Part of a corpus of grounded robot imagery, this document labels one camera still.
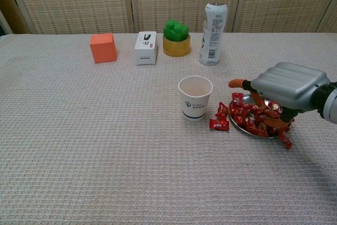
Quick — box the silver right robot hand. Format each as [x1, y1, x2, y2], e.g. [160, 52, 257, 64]
[228, 62, 332, 131]

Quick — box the red candy pile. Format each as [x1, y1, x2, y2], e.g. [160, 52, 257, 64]
[228, 92, 295, 138]

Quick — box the round metal plate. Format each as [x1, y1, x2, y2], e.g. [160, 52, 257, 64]
[228, 93, 290, 139]

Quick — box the white bottle yellow cap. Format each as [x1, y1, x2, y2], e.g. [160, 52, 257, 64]
[199, 0, 229, 66]

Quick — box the white paper cup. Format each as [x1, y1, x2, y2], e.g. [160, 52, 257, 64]
[178, 75, 213, 122]

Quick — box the yellow tape roll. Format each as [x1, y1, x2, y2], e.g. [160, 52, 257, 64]
[162, 34, 191, 57]

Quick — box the green toy brick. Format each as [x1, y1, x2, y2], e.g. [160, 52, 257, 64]
[163, 19, 190, 43]

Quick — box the white stapler box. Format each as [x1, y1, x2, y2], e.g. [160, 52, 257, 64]
[134, 31, 158, 66]

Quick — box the orange cube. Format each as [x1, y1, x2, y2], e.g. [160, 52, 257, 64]
[90, 33, 117, 64]

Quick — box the beige woven tablecloth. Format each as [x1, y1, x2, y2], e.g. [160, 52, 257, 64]
[0, 33, 337, 225]

